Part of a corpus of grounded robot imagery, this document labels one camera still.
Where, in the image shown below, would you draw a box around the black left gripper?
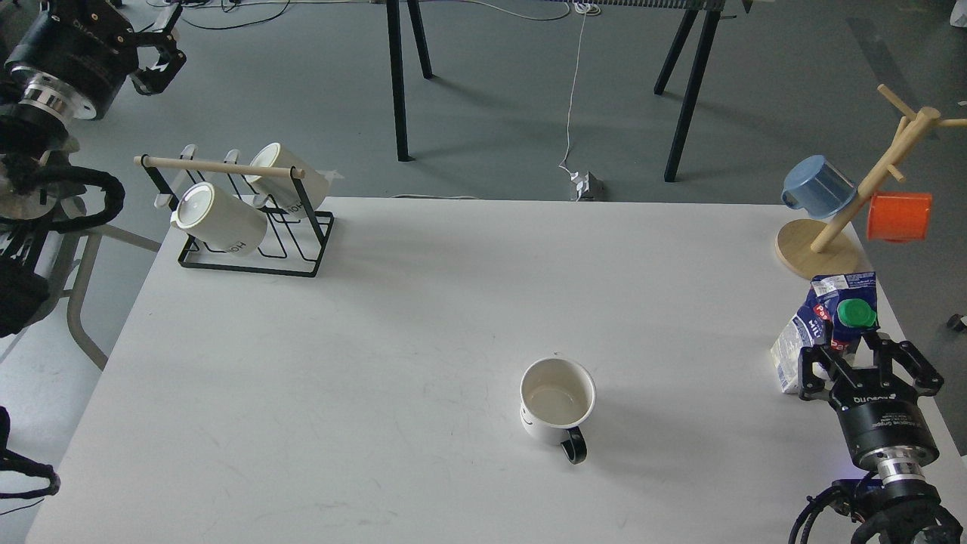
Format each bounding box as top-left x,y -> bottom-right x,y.
4,4 -> 187,120

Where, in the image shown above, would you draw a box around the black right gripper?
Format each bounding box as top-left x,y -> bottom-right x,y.
798,321 -> 945,484

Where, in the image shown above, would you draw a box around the blue white milk carton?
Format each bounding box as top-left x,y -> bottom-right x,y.
770,271 -> 879,395

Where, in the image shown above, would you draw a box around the white mug with black handle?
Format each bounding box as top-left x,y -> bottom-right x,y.
519,357 -> 597,465

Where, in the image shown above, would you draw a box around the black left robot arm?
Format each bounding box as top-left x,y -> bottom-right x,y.
2,1 -> 187,369

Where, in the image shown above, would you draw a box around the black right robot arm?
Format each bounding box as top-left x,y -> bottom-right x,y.
788,332 -> 963,543

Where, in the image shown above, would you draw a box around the orange cup on tree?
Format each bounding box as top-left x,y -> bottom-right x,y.
867,190 -> 933,243

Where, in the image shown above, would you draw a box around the blue cup on tree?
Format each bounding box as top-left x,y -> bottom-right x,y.
781,155 -> 859,219

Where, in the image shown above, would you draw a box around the wooden mug tree stand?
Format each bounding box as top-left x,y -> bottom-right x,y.
776,84 -> 966,281

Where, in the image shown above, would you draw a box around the white mug front on rack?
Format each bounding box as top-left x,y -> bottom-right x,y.
170,182 -> 268,257

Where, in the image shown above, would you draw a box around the white mug on rack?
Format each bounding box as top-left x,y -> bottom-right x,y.
170,182 -> 268,257
245,142 -> 331,219

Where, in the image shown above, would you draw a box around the white mug rear on rack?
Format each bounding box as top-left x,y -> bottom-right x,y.
245,142 -> 331,219

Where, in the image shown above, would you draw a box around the grey office chair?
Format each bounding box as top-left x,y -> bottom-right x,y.
2,197 -> 160,369

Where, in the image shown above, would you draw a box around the black table legs left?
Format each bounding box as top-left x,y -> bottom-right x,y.
386,0 -> 435,162

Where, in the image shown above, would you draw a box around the black table legs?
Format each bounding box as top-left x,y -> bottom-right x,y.
653,1 -> 725,183
386,0 -> 435,162

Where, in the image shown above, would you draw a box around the black table legs right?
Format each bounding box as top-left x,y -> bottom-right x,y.
653,1 -> 725,183

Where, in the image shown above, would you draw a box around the black wire mug rack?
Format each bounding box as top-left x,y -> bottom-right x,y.
134,152 -> 335,277

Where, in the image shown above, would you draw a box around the white cable on floor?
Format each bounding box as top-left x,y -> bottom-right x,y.
423,0 -> 605,176

